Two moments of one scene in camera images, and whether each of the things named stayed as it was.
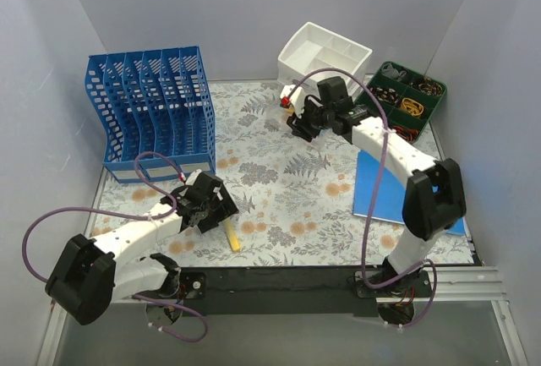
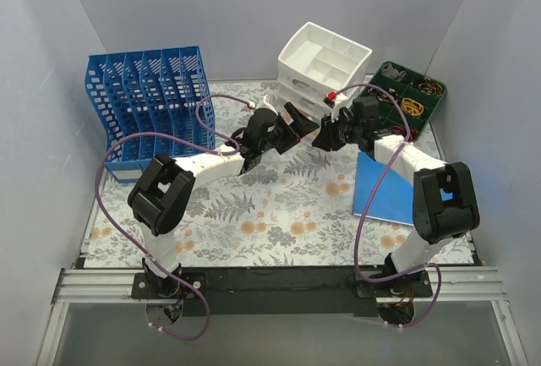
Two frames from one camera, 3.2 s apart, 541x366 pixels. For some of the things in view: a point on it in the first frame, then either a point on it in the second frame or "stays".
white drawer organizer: [315, 47] stays
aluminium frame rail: [456, 284] stays
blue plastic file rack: [152, 101] stays
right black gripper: [307, 120] to [334, 132]
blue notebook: [387, 196] stays
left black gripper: [215, 212] to [286, 128]
